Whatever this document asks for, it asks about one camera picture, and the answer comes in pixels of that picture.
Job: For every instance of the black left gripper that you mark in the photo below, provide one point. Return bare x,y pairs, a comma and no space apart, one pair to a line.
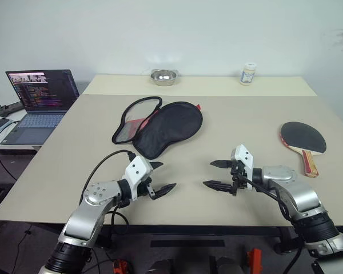
145,188

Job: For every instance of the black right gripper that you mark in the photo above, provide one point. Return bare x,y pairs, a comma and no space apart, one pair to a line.
237,179

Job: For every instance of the black red paddle case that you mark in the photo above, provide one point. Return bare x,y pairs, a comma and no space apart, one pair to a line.
168,125

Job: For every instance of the black table tennis paddle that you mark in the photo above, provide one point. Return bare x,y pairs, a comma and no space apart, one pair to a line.
301,137

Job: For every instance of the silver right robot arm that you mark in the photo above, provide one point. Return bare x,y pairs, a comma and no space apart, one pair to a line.
300,197

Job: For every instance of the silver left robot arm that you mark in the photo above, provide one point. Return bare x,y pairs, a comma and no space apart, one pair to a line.
83,217

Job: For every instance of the black floor strip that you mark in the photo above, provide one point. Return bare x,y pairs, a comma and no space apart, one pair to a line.
187,243

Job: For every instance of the dark rounded shape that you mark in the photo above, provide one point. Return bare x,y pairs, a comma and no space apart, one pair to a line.
161,266
228,266

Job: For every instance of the orange clamp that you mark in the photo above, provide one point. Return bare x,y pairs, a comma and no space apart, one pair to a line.
254,261
120,267

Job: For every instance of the steel bowl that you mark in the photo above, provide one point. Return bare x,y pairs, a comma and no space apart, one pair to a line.
163,77

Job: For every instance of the small white pill bottle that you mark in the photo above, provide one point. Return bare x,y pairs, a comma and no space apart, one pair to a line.
248,74

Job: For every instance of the open grey laptop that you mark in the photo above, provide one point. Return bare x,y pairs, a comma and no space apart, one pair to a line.
43,94

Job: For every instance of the black handheld controller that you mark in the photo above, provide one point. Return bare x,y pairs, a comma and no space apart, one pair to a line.
10,108

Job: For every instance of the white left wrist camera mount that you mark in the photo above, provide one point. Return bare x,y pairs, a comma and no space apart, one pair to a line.
137,171

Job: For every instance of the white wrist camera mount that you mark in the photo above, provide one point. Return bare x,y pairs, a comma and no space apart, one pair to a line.
245,160
137,171

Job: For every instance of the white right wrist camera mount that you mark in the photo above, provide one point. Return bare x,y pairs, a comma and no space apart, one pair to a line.
245,160

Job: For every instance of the black table frame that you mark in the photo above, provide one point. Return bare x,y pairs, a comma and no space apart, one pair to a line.
205,230

